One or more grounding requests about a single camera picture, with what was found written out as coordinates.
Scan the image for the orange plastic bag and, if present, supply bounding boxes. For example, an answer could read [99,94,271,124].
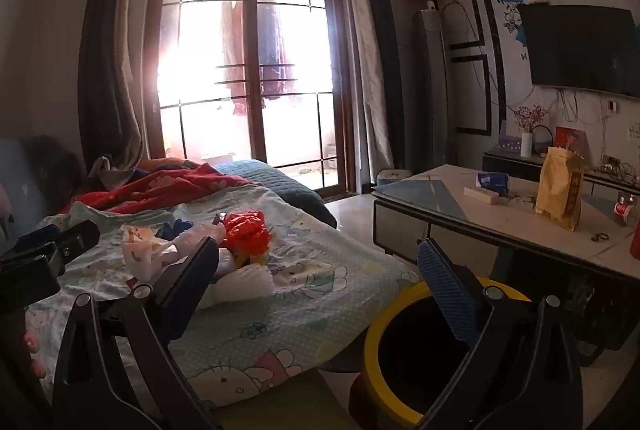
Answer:
[222,209,274,259]

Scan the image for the blue tissue pack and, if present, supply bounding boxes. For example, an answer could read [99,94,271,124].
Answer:
[474,171,510,196]

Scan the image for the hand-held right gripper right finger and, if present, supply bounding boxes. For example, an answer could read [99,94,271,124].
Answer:
[416,237,585,430]

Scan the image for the yellow paper bag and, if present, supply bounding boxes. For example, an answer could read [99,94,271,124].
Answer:
[534,145,586,231]

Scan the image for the cartoon cat printed blanket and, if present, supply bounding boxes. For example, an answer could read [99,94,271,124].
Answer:
[25,182,422,411]

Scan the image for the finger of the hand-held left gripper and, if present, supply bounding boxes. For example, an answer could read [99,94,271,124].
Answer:
[15,219,102,263]

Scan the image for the red hanging clothes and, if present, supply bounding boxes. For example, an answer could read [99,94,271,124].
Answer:
[219,0,302,117]

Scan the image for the dark television cabinet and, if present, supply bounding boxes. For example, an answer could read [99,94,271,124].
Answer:
[482,147,640,203]

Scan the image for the black trash bin yellow rim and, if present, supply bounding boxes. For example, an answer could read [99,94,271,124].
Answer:
[348,276,534,427]

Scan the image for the blue grey sofa cushion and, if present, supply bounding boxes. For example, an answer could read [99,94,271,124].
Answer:
[0,134,87,242]

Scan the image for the person's left hand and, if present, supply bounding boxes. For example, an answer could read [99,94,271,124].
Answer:
[22,327,48,382]

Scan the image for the white coffee table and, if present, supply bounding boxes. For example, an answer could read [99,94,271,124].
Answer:
[372,163,640,367]

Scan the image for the dark handled basket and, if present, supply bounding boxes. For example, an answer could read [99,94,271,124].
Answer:
[530,124,554,159]

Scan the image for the white printed plastic bag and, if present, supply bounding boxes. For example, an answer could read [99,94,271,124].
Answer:
[121,223,172,284]

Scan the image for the grey standing air conditioner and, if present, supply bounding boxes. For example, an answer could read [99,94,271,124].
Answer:
[412,7,454,177]

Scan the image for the black wall television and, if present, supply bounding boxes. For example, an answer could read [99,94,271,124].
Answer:
[517,2,640,100]

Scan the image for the clear plastic bag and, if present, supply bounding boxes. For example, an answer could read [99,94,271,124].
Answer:
[160,225,229,262]

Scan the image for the dark grey curtain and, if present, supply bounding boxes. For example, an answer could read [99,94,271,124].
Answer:
[77,0,167,172]
[344,0,407,192]

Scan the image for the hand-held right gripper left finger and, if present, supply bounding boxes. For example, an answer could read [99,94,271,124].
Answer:
[52,237,223,430]

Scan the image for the beige crumpled cloth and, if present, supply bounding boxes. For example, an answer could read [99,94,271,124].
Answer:
[87,154,147,192]

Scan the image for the white rectangular box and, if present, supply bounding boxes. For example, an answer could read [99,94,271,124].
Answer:
[463,186,503,206]

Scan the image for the red card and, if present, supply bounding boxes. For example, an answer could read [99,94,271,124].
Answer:
[554,125,589,157]

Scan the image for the red printed blanket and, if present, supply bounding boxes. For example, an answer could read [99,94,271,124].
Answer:
[60,157,257,214]

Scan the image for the blue quilted sofa cover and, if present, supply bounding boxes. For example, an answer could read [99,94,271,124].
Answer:
[212,158,339,229]

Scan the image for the brown framed glass door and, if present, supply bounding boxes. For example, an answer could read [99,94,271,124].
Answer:
[144,0,359,199]

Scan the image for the white vase with red flowers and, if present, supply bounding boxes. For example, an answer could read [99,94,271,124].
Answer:
[512,104,549,159]

